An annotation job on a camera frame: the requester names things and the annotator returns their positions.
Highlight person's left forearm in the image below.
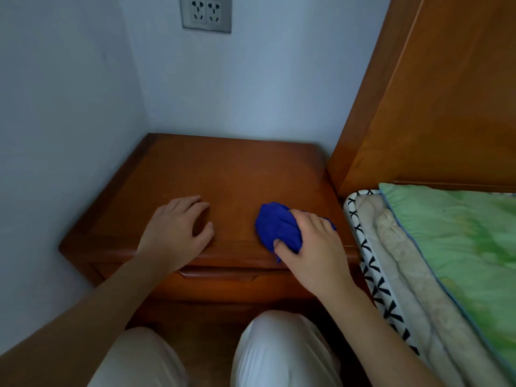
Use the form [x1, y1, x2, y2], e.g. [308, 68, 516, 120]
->
[0, 253, 176, 387]

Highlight person's right forearm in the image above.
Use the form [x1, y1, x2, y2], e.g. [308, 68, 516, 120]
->
[320, 279, 446, 387]

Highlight blue cleaning cloth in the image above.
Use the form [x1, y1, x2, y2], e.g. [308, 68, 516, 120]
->
[254, 202, 338, 263]

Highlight wooden bed frame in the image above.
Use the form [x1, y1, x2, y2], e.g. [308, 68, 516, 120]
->
[326, 0, 516, 198]

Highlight person's white trousers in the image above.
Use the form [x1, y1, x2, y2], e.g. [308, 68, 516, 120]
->
[87, 309, 343, 387]

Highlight green bed sheet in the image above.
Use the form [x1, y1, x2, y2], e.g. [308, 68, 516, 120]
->
[378, 182, 516, 371]

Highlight person's right hand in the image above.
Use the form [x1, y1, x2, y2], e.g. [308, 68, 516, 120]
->
[273, 208, 352, 299]

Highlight grey double wall socket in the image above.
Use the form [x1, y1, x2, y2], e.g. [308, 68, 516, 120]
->
[179, 0, 233, 34]

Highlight person's left hand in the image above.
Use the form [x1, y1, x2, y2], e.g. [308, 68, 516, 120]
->
[136, 195, 215, 275]

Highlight wooden nightstand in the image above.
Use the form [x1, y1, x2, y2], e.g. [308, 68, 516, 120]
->
[58, 132, 378, 387]

